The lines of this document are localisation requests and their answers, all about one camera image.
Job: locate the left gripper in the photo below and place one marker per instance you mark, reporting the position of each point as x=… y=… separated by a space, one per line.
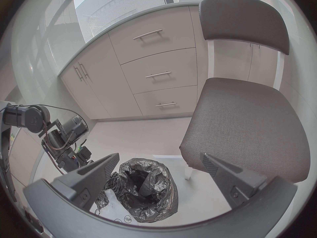
x=70 y=164

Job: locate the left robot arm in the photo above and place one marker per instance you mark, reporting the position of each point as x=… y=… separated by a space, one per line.
x=32 y=119

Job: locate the beige cabinet with drawers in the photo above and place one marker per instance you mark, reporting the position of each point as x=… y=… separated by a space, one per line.
x=153 y=58

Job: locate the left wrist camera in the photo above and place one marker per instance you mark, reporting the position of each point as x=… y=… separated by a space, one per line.
x=86 y=154

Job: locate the crumpled black plastic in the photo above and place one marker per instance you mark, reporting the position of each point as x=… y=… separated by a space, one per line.
x=114 y=181

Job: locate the black plastic bag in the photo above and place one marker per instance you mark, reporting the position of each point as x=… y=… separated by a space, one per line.
x=161 y=194

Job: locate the clear printed wrapper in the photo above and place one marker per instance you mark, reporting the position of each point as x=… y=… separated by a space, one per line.
x=116 y=207

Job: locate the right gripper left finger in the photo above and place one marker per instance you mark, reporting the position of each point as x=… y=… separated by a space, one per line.
x=86 y=182

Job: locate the grey chair with white legs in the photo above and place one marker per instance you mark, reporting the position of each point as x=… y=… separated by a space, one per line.
x=247 y=120

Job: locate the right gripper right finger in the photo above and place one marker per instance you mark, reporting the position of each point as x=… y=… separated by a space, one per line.
x=235 y=182

